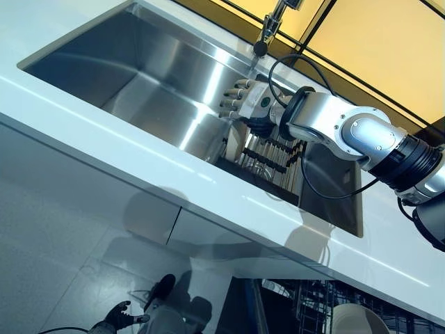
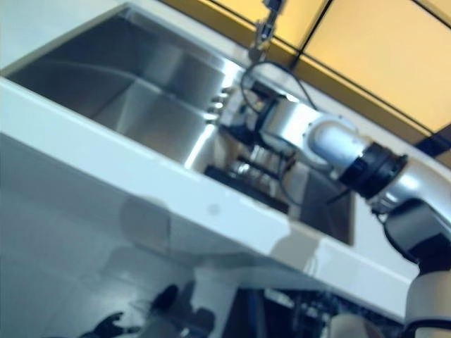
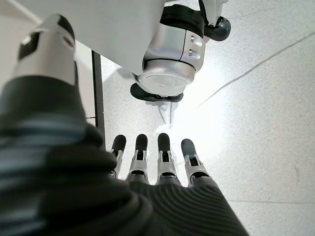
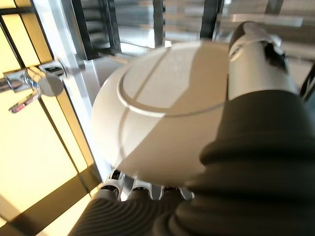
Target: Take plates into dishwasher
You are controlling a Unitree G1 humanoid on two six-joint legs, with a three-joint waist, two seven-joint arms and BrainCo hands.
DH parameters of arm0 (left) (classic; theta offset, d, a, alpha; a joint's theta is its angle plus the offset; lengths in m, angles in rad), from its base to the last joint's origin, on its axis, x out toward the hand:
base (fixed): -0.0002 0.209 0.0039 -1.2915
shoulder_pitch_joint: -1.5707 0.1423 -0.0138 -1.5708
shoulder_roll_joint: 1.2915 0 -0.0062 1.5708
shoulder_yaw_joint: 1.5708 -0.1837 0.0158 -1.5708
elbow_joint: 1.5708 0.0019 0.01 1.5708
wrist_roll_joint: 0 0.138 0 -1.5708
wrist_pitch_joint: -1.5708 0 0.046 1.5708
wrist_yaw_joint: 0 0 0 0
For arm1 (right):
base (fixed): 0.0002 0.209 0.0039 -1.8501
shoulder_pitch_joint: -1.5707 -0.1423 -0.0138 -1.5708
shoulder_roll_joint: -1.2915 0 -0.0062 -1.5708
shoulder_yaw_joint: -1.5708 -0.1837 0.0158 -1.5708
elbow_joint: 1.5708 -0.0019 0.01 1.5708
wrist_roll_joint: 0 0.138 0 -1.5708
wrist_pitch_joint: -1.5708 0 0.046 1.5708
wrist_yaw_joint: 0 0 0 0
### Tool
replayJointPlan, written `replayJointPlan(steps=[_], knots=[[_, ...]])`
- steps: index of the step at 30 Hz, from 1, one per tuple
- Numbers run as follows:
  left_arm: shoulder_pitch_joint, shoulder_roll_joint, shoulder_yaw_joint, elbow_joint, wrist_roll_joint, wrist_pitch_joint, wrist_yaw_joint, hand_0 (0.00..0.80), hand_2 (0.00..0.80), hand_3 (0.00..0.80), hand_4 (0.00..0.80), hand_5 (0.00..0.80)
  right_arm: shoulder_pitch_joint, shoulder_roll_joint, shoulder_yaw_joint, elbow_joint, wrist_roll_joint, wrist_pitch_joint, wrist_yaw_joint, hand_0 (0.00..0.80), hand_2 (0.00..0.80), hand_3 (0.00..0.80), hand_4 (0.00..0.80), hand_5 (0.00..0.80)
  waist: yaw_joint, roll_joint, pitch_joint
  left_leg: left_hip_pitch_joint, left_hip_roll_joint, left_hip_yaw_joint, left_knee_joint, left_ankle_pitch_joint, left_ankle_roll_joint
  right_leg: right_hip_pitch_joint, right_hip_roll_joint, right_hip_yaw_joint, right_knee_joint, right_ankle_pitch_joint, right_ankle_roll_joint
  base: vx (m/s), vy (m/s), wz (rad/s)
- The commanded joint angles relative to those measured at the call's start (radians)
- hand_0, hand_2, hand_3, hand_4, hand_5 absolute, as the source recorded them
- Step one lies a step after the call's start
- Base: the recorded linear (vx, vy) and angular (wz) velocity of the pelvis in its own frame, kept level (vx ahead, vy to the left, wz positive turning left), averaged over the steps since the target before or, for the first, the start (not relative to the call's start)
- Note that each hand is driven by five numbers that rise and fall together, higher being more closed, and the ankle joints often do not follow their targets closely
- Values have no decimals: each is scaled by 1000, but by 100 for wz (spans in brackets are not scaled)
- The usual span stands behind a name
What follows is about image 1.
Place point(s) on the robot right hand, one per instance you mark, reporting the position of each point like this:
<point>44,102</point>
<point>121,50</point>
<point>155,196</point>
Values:
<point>257,101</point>

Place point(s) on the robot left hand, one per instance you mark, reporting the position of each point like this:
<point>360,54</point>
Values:
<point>120,318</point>

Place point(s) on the cream ceramic plate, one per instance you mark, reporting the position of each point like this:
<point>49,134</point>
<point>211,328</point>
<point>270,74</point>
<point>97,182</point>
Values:
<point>236,142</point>
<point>358,323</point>

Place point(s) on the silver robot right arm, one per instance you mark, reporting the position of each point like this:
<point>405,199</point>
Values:
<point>365,132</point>

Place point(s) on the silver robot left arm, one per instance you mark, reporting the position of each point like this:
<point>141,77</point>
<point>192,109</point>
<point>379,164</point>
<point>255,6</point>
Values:
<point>101,328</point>

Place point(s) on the black built-in dishwasher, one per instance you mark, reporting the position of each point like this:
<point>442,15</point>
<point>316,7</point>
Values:
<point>243,313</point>

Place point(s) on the black sink drying rack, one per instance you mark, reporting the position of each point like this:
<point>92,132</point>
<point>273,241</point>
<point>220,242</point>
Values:
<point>271,163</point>

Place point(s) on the chrome kitchen faucet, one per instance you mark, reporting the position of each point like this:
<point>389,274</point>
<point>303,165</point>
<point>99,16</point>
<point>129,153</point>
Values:
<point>274,17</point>

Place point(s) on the stainless steel sink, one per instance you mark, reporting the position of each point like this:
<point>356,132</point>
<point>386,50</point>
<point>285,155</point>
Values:
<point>139,69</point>

